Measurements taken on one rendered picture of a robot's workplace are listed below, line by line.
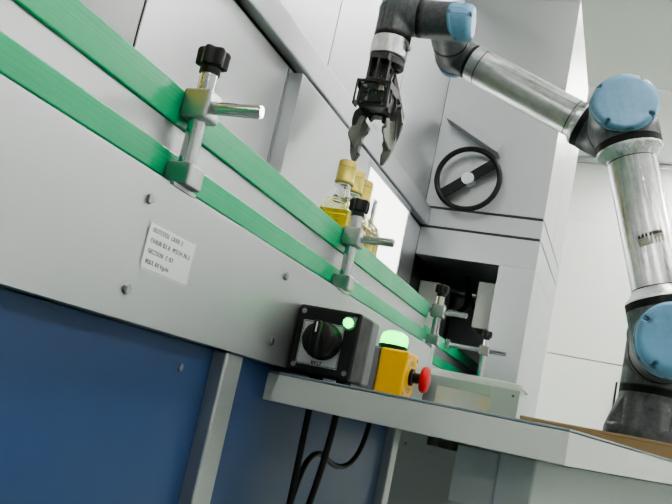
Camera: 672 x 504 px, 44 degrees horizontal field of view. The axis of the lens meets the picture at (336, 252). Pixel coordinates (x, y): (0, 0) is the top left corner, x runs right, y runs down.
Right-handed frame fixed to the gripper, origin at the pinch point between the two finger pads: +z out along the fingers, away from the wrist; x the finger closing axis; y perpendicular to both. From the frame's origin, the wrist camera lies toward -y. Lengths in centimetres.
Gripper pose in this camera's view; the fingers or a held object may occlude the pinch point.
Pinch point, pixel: (369, 159)
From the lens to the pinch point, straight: 166.8
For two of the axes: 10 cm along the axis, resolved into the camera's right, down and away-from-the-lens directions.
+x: 9.3, 1.4, -3.4
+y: -3.0, -2.4, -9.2
